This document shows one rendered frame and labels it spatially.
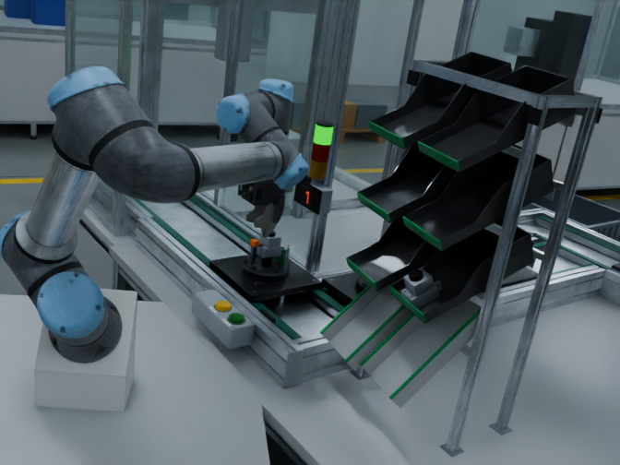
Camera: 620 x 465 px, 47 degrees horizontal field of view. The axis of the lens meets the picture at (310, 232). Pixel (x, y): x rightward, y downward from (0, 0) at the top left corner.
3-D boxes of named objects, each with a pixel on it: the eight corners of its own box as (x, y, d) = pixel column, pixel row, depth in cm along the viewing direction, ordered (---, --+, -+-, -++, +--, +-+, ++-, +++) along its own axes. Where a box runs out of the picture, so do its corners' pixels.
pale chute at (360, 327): (355, 372, 160) (345, 362, 157) (328, 341, 170) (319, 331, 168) (444, 286, 161) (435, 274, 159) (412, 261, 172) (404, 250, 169)
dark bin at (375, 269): (376, 292, 153) (369, 265, 149) (348, 266, 164) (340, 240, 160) (481, 235, 160) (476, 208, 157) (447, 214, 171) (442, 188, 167)
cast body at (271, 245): (262, 258, 201) (265, 235, 198) (254, 252, 204) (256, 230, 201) (287, 255, 205) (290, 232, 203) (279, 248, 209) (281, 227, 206)
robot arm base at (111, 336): (41, 355, 150) (30, 346, 141) (61, 289, 156) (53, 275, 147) (112, 369, 152) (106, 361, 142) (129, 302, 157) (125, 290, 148)
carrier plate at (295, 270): (251, 303, 191) (252, 295, 190) (208, 266, 209) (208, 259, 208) (321, 288, 205) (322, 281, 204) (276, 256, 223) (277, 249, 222)
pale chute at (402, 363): (399, 409, 149) (389, 399, 146) (368, 374, 159) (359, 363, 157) (494, 316, 150) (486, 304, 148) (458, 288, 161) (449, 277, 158)
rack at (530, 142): (452, 458, 156) (545, 99, 127) (349, 372, 183) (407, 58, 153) (512, 431, 168) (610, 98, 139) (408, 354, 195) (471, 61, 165)
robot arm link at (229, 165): (159, 184, 101) (324, 160, 143) (117, 127, 103) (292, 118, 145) (118, 233, 107) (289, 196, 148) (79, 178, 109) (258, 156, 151)
